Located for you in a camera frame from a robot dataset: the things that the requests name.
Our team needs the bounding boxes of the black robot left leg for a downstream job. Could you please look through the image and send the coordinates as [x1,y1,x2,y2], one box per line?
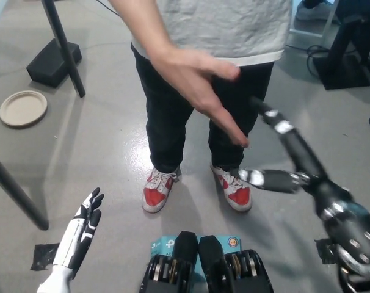
[138,231,201,293]

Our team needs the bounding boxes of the thin black table leg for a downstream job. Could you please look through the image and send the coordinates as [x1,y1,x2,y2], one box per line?
[40,0,87,98]

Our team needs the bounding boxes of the thin black cable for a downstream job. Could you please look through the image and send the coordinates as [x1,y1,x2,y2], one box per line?
[96,0,118,15]

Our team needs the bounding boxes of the black monitor stand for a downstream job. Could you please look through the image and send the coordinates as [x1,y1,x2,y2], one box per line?
[321,0,370,91]

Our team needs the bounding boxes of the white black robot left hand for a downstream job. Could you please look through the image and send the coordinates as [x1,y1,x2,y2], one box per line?
[51,187,106,280]

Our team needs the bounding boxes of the black trousers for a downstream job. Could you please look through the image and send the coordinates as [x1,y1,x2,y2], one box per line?
[131,45,275,174]

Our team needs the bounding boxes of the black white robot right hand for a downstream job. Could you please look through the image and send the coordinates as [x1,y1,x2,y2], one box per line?
[230,96,361,220]

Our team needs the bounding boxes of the long black tape patch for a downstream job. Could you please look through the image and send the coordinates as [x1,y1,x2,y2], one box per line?
[314,237,341,266]

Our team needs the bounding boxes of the grey t-shirt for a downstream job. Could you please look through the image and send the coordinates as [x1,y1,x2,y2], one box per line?
[130,0,292,67]

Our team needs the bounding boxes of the person's bare right hand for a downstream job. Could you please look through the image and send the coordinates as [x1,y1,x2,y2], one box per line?
[148,45,250,149]

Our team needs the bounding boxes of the white metal frame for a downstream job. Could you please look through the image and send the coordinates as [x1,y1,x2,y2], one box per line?
[288,0,342,40]

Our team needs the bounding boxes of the small black tape patch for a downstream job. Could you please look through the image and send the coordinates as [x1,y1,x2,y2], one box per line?
[30,243,61,272]

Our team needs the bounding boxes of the black floor cable bundle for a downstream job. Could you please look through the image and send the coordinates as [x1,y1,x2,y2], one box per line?
[285,44,330,78]

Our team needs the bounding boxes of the beige paper plate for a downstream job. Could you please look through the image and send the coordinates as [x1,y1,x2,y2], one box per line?
[0,90,48,128]

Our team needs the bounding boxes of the black foam block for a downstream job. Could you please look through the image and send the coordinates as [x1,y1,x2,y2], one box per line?
[26,38,82,89]

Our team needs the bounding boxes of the red white left sneaker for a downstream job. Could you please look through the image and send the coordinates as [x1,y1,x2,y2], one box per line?
[209,164,253,213]

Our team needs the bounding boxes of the thick black table leg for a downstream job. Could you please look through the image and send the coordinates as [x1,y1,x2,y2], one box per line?
[0,148,50,231]

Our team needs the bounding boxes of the teal router box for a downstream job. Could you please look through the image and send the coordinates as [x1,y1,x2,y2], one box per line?
[150,234,244,277]

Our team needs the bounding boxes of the red white right sneaker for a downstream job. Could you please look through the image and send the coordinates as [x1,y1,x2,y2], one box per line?
[141,166,182,214]

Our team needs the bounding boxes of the red white sneaker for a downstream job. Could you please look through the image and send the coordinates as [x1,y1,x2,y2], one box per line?
[209,164,253,213]
[141,166,182,214]

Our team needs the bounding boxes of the grey sneaker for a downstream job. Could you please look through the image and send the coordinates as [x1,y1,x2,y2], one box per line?
[296,0,338,21]

